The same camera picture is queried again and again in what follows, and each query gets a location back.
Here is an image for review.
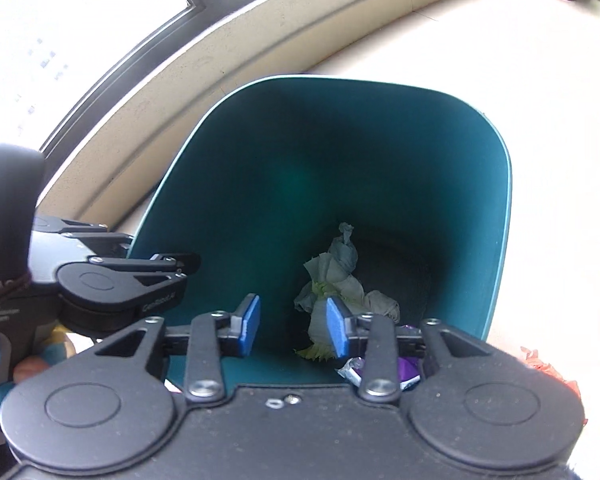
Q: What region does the orange foam fruit net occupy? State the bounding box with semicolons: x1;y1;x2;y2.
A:
520;345;582;411

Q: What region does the purple green snack packet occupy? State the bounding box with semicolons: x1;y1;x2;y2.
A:
335;324;423;392

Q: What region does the colourful printed cloth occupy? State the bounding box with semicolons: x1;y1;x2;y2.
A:
0;322;78;448

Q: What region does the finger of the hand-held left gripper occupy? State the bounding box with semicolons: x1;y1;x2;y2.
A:
92;252;201;293

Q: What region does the dark green trash bin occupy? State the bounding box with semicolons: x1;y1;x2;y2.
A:
127;74;513;396

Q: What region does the napa cabbage leaf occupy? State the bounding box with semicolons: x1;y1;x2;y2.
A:
294;300;342;361

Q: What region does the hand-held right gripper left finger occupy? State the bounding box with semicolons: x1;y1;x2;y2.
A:
77;294;261;406

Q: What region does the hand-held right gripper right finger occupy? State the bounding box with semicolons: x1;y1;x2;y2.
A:
326;296;511;405

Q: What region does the white tissue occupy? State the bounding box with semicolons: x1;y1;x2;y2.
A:
362;289;402;323
294;222;366;313

